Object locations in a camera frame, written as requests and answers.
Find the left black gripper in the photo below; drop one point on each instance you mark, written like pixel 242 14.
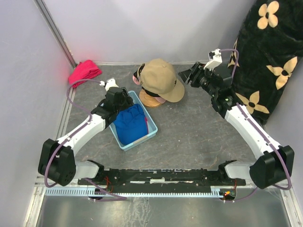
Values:
pixel 128 101

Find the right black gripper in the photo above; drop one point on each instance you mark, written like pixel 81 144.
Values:
pixel 198 70

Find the colourful cap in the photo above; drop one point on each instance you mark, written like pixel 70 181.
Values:
pixel 131 124

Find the tan cap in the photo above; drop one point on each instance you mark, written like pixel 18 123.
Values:
pixel 159 77

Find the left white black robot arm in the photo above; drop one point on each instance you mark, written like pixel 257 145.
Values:
pixel 57 161

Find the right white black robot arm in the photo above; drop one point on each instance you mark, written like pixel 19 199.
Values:
pixel 274 162

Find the wooden hat stand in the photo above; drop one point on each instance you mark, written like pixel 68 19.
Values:
pixel 150 101

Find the light blue plastic basket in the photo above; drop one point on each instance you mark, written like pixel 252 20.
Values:
pixel 151 126

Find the red cloth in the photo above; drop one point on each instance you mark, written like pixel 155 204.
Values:
pixel 84 71

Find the black floral blanket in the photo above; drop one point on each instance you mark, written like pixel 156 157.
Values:
pixel 268 47

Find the aluminium corner profile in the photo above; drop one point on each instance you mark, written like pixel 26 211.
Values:
pixel 41 5

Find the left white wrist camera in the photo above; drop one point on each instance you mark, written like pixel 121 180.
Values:
pixel 108 84

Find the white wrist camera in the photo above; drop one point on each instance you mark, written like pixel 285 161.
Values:
pixel 108 84
pixel 215 59

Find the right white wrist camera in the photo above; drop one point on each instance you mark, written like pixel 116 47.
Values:
pixel 215 59

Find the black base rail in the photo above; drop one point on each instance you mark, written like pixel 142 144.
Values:
pixel 157 180

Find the light blue cable duct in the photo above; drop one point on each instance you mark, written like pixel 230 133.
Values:
pixel 94 193

